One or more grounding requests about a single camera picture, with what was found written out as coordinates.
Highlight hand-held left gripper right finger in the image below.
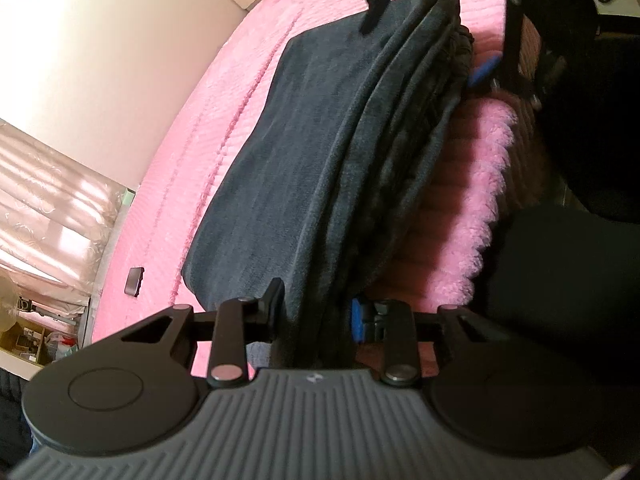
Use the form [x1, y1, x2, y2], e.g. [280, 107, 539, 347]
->
[350, 297, 506, 388]

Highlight wooden wall shelf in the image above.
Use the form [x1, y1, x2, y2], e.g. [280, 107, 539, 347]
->
[0, 327, 81, 381]

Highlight pink ribbed blanket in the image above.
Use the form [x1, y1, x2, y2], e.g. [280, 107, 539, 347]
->
[92, 0, 518, 376]

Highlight pink patterned curtain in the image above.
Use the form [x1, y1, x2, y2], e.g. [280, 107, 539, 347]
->
[0, 119, 136, 306]

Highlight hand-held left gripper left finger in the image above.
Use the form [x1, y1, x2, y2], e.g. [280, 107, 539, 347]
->
[87, 277, 285, 388]

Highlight grey jeans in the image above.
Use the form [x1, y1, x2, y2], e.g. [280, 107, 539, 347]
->
[182, 0, 475, 368]

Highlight person's black clothing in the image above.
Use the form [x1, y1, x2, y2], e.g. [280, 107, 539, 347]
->
[480, 10, 640, 461]

